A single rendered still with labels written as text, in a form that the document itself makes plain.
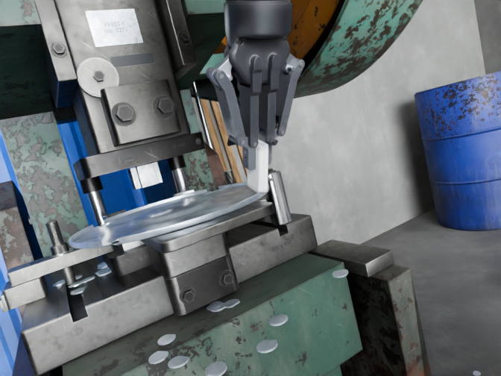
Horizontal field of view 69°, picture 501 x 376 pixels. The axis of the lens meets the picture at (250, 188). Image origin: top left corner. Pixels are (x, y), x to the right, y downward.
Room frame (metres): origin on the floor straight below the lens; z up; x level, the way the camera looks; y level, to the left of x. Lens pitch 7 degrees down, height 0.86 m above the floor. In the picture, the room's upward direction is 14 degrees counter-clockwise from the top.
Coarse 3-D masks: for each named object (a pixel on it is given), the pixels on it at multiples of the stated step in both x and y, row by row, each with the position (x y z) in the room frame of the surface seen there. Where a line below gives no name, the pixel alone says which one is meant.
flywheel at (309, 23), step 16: (304, 0) 0.74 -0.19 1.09; (320, 0) 0.66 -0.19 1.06; (336, 0) 0.63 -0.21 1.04; (304, 16) 0.70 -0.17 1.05; (320, 16) 0.67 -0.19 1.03; (336, 16) 0.65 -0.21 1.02; (304, 32) 0.71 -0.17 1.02; (320, 32) 0.67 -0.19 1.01; (224, 48) 0.98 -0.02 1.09; (304, 48) 0.72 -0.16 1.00; (320, 48) 0.72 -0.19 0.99
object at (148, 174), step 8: (136, 168) 0.63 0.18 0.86; (144, 168) 0.63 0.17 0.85; (152, 168) 0.63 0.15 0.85; (136, 176) 0.63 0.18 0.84; (144, 176) 0.63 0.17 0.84; (152, 176) 0.63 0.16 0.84; (160, 176) 0.65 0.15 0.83; (136, 184) 0.63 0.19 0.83; (144, 184) 0.62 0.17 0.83; (152, 184) 0.63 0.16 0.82
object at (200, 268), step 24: (240, 216) 0.40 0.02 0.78; (264, 216) 0.41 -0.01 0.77; (144, 240) 0.43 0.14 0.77; (168, 240) 0.36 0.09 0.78; (192, 240) 0.37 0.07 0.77; (216, 240) 0.51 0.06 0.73; (168, 264) 0.47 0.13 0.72; (192, 264) 0.49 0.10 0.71; (216, 264) 0.50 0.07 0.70; (168, 288) 0.48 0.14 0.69; (192, 288) 0.48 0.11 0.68; (216, 288) 0.50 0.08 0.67
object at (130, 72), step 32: (64, 0) 0.55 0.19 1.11; (96, 0) 0.57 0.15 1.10; (128, 0) 0.59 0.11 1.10; (64, 32) 0.55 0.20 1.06; (96, 32) 0.56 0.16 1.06; (128, 32) 0.58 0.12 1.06; (160, 32) 0.61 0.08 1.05; (96, 64) 0.55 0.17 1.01; (128, 64) 0.58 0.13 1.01; (160, 64) 0.60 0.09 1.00; (96, 96) 0.54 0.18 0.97; (128, 96) 0.54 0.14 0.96; (160, 96) 0.56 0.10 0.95; (96, 128) 0.55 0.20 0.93; (128, 128) 0.54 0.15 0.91; (160, 128) 0.56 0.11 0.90
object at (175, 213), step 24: (192, 192) 0.68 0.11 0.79; (216, 192) 0.63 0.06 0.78; (240, 192) 0.56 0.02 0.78; (264, 192) 0.50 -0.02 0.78; (120, 216) 0.63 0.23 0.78; (144, 216) 0.52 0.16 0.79; (168, 216) 0.48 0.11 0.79; (192, 216) 0.45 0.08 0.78; (216, 216) 0.42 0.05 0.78; (72, 240) 0.50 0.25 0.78; (96, 240) 0.46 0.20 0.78; (120, 240) 0.40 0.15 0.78
